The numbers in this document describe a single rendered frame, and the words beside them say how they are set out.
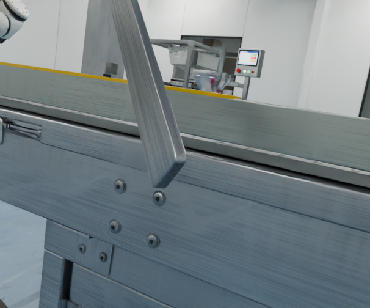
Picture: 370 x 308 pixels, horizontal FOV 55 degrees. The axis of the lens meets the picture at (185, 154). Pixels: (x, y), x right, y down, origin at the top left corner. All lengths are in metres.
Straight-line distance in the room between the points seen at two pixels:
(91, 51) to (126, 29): 0.50
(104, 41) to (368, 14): 5.15
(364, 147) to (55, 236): 0.34
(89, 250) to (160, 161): 0.27
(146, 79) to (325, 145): 0.13
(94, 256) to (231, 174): 0.20
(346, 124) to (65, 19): 6.35
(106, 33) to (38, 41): 5.56
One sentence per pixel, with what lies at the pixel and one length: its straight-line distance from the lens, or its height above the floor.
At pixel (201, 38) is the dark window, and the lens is 6.73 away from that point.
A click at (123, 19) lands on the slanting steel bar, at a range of 0.23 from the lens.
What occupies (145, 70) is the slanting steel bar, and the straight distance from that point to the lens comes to 0.18.
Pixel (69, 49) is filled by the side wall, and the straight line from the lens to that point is 6.54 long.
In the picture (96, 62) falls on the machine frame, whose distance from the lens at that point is 0.71.
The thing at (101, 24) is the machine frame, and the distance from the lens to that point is 0.71.
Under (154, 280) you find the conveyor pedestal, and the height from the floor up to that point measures 0.70.
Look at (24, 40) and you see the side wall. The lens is 6.13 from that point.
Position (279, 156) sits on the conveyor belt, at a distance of 0.27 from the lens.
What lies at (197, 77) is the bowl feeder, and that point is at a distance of 3.34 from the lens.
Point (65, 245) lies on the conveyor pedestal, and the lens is 0.43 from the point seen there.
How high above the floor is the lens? 0.88
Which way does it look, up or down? 9 degrees down
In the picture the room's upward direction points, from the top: 9 degrees clockwise
